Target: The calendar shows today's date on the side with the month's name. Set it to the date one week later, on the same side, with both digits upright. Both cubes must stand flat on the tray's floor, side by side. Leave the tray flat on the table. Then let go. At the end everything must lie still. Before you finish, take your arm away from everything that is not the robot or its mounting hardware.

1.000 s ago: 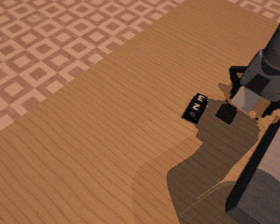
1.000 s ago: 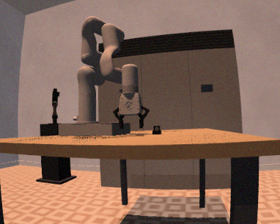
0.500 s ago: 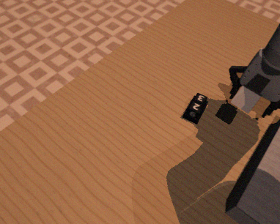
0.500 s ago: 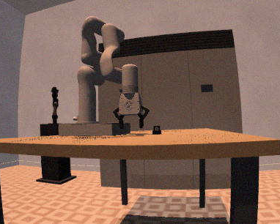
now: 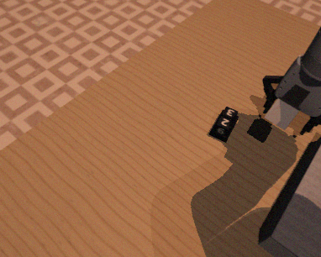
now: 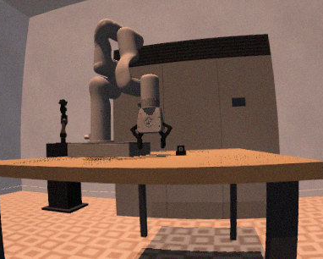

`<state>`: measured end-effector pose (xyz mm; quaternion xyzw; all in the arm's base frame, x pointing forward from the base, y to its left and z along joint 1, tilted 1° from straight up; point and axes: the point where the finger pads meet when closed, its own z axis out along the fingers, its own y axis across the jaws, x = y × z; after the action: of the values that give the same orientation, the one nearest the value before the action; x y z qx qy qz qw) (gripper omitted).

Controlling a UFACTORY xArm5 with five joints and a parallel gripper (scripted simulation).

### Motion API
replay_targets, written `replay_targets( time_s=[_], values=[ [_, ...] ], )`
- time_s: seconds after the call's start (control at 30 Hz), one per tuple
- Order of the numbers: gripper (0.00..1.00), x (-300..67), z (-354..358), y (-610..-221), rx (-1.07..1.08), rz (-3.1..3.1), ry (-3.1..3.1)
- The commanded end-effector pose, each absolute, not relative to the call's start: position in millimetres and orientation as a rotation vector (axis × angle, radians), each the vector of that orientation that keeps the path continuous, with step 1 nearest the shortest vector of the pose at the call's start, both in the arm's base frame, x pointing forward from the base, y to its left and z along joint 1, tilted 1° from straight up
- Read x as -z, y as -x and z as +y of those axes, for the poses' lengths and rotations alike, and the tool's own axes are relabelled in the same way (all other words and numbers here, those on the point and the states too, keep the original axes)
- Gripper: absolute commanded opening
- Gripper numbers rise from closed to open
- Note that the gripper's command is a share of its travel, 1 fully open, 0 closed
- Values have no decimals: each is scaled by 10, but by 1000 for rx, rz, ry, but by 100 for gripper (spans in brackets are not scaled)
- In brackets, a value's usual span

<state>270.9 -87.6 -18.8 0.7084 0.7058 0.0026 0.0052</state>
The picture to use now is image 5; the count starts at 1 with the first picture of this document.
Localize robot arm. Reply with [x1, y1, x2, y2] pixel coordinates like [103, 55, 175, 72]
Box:
[264, 27, 321, 130]

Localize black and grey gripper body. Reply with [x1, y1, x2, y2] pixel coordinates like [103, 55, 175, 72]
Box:
[274, 53, 321, 117]

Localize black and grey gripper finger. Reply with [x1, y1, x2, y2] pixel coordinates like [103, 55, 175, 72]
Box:
[300, 115, 321, 135]
[262, 76, 284, 113]

